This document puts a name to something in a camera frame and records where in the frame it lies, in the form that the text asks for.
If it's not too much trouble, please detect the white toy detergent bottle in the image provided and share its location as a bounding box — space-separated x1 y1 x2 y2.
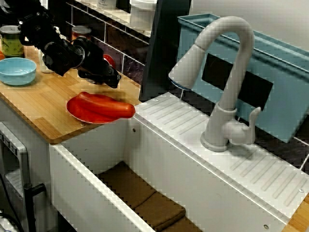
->
38 26 67 73

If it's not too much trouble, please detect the grey toy faucet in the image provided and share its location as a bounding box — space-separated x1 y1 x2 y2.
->
168 15 263 153

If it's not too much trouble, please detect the tomato soup can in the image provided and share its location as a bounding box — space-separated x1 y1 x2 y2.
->
103 54 117 72

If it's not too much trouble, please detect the blue dish rack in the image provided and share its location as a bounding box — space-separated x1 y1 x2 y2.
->
177 13 309 144

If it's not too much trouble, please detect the red round plate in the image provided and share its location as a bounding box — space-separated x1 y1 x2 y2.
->
66 93 124 125

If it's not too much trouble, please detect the white toy sink unit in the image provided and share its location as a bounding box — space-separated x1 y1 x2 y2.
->
49 91 309 232

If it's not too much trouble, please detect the white jar with print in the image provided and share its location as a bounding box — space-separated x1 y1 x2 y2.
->
97 0 117 10

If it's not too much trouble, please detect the black upright panel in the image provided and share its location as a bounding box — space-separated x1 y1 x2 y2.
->
139 0 194 102

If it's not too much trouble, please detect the red toy sausage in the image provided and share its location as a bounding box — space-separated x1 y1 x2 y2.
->
72 91 136 119

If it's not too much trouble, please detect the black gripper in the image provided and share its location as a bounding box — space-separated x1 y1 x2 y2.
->
72 38 122 89

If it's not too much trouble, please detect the grey toy oven front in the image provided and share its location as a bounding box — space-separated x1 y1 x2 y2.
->
0 122 31 232

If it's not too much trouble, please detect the white lidded plastic jar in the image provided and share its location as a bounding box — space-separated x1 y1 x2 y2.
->
129 0 158 27

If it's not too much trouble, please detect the brown beans can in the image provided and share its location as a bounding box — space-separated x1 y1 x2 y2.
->
71 25 92 42

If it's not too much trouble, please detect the wooden countertop board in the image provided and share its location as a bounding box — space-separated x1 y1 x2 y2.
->
0 32 143 145
287 193 309 232

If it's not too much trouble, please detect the black cabinet handle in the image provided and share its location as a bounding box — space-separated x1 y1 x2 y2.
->
23 183 46 232

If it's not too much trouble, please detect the brown folded cloth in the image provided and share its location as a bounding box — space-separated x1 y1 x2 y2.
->
98 161 203 232

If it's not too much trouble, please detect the green peas can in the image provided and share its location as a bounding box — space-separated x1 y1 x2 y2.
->
0 25 25 58

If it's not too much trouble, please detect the light blue bowl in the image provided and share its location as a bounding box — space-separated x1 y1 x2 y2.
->
0 57 37 87

